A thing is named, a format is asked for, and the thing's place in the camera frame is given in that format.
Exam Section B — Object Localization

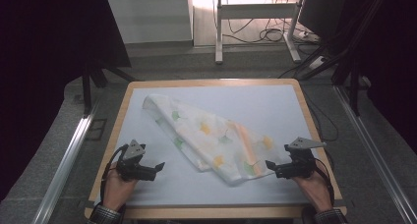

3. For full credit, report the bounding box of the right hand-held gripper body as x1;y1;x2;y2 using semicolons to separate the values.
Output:
284;137;328;180

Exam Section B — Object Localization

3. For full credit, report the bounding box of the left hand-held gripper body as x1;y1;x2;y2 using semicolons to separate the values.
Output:
116;139;147;183

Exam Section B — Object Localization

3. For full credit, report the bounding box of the white leaf-print cloth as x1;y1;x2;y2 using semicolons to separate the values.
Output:
142;93;286;187

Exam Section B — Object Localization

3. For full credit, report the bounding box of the person's left hand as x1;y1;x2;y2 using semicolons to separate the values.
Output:
102;161;139;212

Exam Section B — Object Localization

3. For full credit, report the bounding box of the person's right hand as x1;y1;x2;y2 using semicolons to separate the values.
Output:
292;162;333;214

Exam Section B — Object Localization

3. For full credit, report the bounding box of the pale blue table mat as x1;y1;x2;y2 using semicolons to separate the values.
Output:
93;84;337;208

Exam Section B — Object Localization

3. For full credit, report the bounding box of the wooden-edged table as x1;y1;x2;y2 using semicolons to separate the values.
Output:
84;79;348;220

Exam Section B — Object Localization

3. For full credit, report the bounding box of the black metal stand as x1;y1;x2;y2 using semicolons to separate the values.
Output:
294;0;388;118
80;61;139;118

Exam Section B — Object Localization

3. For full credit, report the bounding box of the white power strip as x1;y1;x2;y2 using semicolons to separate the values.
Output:
298;29;321;43
308;55;328;71

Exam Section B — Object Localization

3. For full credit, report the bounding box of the dark curtain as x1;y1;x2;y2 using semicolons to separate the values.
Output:
0;0;133;202
343;0;417;153

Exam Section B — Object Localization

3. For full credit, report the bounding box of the white cabinet panel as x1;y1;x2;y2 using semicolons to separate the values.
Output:
106;0;195;45

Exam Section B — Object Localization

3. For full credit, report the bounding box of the black monitor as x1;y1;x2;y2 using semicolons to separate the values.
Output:
297;0;348;39

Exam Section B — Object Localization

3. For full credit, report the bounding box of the left hand-held gripper cable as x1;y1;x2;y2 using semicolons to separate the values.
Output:
99;143;130;202

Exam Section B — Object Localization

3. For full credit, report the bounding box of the hand-held gripper cable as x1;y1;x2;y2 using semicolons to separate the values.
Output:
99;143;130;202
313;157;336;207

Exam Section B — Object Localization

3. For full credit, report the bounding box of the right hand-held gripper cable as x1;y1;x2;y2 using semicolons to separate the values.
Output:
313;157;336;207

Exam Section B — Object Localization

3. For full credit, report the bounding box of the thin black floor cable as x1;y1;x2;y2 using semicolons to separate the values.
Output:
301;89;339;143

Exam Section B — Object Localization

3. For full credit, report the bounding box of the aluminium floor rail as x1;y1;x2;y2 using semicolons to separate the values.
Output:
31;87;103;224
333;85;417;224

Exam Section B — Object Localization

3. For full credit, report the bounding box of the tangle of black cables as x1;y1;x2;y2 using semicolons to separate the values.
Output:
222;0;316;45

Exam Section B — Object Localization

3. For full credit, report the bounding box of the white desk frame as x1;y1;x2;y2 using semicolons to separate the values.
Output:
214;0;309;65

